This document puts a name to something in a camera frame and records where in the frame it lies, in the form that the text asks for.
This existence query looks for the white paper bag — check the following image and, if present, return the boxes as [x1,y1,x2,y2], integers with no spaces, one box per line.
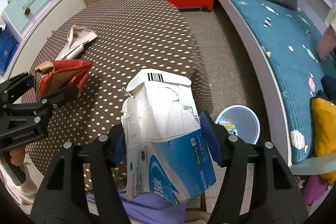
[55,24,98,61]

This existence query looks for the blue white carton box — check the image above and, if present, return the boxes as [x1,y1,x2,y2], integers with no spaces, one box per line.
[121,69,217,203]

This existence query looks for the light blue plastic basin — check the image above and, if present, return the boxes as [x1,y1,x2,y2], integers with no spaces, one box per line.
[215,105,260,144]

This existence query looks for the brown polka dot tablecloth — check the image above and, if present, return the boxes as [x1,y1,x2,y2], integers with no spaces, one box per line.
[26,0,214,173]

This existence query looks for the pink hanging garment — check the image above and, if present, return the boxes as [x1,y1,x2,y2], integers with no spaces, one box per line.
[317,26,336,59]

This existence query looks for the yellow navy jacket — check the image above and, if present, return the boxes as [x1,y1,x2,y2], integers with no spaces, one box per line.
[310,75,336,187]

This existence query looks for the red paper bag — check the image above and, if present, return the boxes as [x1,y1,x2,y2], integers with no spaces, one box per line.
[34,59,93,99]

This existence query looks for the teal bed mattress cover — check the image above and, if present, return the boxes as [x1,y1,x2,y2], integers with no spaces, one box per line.
[231,0,335,164]

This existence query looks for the person's left hand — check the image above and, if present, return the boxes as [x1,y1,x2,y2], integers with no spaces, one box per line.
[10,146,26,166]

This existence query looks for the white bed frame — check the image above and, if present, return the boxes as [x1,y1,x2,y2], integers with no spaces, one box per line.
[218,0,335,175]

